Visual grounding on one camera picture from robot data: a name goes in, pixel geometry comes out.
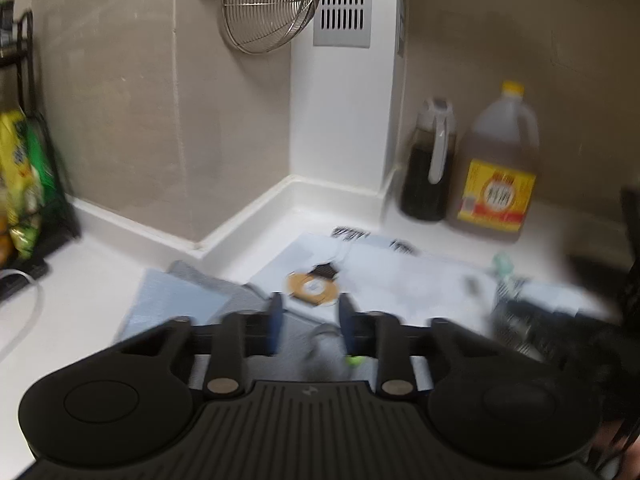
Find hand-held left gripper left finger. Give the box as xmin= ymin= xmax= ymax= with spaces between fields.
xmin=117 ymin=292 xmax=285 ymax=397

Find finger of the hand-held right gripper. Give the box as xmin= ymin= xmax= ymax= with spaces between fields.
xmin=492 ymin=297 xmax=552 ymax=362

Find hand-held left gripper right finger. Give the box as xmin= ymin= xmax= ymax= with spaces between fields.
xmin=339 ymin=292 xmax=506 ymax=398

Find brown tape roll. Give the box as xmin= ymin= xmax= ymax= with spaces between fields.
xmin=283 ymin=269 xmax=340 ymax=309

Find grey counter mat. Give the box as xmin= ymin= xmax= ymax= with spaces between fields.
xmin=167 ymin=260 xmax=436 ymax=393

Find white printed paper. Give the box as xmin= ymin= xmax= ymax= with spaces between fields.
xmin=249 ymin=226 xmax=502 ymax=342

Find light blue cloth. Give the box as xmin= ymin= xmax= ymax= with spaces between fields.
xmin=124 ymin=268 xmax=242 ymax=347

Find yellow cap cooking wine jug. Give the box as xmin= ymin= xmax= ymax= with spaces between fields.
xmin=447 ymin=80 xmax=540 ymax=242

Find dark sauce dispenser bottle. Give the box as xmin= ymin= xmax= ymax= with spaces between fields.
xmin=399 ymin=97 xmax=459 ymax=222

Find yellow green snack bags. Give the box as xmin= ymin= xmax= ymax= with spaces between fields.
xmin=0 ymin=107 xmax=59 ymax=262

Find black wire condiment rack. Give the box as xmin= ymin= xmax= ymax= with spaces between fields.
xmin=0 ymin=0 xmax=82 ymax=302

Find white charging cable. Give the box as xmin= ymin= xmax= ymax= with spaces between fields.
xmin=0 ymin=267 xmax=47 ymax=357

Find steel wire strainer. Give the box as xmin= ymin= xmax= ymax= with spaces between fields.
xmin=222 ymin=0 xmax=321 ymax=55

